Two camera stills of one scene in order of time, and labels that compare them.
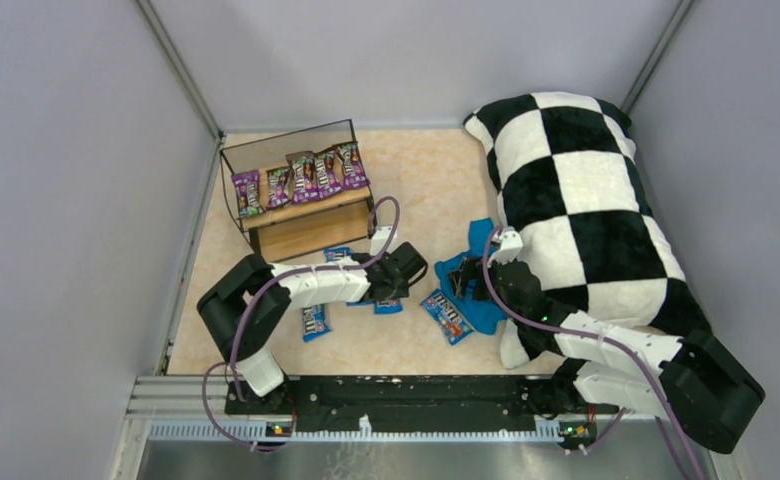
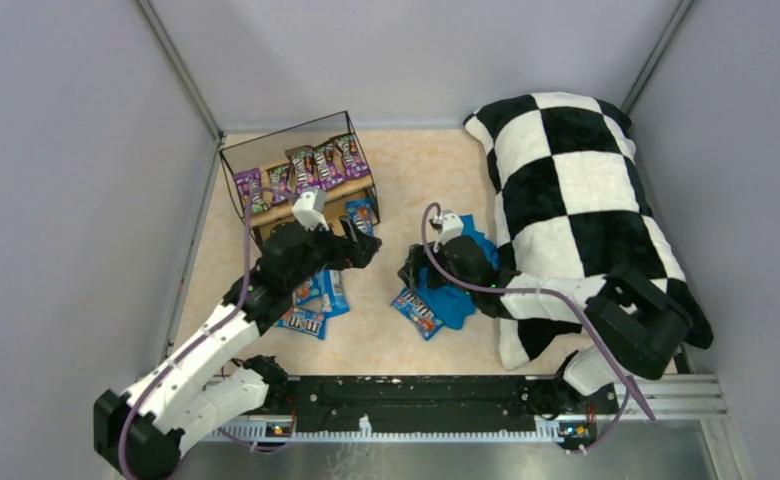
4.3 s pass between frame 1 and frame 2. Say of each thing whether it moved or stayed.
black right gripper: moved
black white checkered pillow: stayed
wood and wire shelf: stayed
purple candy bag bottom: stayed
